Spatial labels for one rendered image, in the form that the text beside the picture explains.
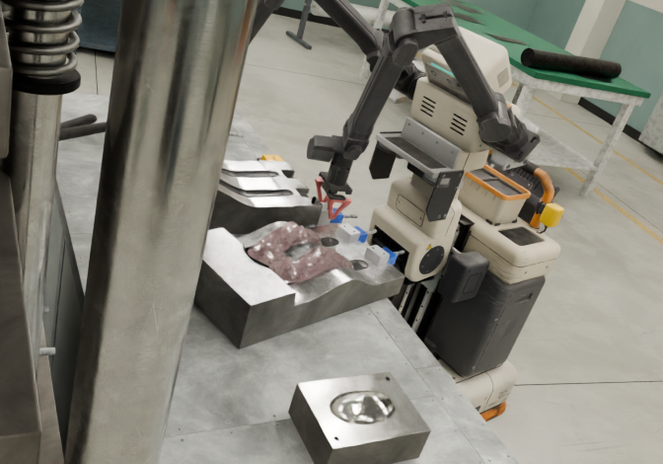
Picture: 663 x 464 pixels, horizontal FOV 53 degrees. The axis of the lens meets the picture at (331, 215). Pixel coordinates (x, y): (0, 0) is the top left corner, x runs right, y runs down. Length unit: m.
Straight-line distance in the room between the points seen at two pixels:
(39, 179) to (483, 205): 1.67
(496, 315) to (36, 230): 1.67
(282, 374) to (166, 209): 1.02
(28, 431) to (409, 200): 1.65
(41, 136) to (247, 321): 0.67
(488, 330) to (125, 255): 1.97
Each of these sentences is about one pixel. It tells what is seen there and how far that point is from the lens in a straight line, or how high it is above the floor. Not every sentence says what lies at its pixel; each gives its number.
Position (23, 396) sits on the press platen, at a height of 1.29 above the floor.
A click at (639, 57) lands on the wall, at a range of 8.39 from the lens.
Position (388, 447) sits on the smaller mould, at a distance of 1.21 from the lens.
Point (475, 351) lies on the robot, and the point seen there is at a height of 0.42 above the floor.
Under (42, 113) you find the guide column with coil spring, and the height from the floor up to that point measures 1.37.
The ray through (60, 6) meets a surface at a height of 1.48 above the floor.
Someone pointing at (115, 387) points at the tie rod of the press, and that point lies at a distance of 0.41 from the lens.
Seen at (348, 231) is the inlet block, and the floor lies 0.88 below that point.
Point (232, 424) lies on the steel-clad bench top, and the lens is 1.22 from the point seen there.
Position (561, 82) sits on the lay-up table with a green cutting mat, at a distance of 4.78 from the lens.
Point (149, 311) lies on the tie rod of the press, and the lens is 0.37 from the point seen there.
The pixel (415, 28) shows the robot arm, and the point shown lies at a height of 1.43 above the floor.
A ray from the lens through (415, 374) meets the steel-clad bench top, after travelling 1.45.
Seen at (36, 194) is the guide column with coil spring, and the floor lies 1.27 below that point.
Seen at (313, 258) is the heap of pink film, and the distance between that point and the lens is 1.50.
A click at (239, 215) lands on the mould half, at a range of 1.70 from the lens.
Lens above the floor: 1.66
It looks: 26 degrees down
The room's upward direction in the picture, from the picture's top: 17 degrees clockwise
